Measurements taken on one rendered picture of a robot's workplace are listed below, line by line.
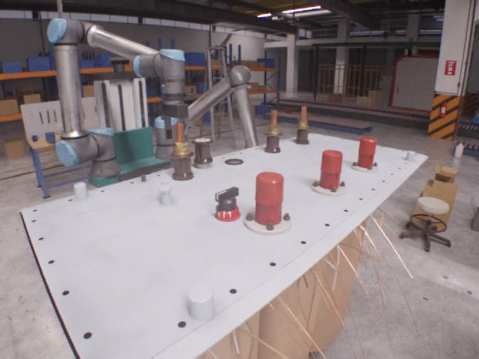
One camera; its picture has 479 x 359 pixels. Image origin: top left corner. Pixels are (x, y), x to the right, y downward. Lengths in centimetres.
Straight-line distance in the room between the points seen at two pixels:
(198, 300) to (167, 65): 85
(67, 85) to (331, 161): 126
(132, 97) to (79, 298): 162
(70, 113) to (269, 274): 129
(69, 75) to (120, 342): 131
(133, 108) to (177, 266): 156
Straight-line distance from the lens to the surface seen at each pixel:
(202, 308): 47
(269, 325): 120
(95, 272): 64
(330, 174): 95
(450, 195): 403
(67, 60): 157
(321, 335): 182
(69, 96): 158
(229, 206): 75
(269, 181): 67
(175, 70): 110
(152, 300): 54
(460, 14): 1138
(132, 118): 204
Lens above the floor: 173
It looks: 21 degrees down
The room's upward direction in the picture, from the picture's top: straight up
